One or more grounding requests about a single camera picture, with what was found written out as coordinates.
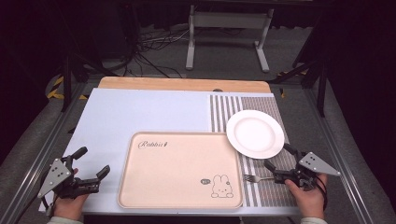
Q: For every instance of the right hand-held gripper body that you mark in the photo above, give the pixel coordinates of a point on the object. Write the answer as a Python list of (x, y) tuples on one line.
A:
[(311, 163)]

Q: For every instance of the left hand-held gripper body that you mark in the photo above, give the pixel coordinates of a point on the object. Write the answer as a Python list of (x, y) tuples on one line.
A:
[(59, 174)]

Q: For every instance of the silver metal fork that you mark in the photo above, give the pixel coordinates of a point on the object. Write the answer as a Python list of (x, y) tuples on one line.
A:
[(253, 178)]

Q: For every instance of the white round plate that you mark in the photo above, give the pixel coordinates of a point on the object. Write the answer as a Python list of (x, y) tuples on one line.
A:
[(255, 133)]

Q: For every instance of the beige tray with rabbit print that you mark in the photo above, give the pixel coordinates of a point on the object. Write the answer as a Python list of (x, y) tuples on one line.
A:
[(177, 174)]

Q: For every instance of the person's left hand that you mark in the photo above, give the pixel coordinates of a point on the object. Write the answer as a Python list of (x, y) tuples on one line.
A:
[(69, 207)]

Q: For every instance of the person's right hand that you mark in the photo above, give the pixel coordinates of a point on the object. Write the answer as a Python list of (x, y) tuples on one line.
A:
[(309, 200)]

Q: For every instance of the grey striped placemat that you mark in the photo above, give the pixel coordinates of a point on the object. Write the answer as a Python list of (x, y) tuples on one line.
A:
[(264, 193)]

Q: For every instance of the black tripod stand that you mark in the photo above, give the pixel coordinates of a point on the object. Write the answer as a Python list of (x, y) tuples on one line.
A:
[(321, 90), (67, 81)]

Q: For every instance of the yellow black floor tape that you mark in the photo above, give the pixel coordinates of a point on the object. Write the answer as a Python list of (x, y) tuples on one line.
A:
[(56, 90)]

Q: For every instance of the white table cover board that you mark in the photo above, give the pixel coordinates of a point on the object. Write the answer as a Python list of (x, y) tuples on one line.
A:
[(140, 112)]

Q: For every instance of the wooden table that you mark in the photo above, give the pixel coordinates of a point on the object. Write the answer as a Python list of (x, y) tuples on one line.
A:
[(183, 84)]

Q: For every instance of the white metal stand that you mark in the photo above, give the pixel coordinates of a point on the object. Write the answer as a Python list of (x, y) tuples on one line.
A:
[(229, 20)]

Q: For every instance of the aluminium frame rail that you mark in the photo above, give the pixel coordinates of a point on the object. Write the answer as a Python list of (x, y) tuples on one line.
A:
[(37, 155), (337, 155)]

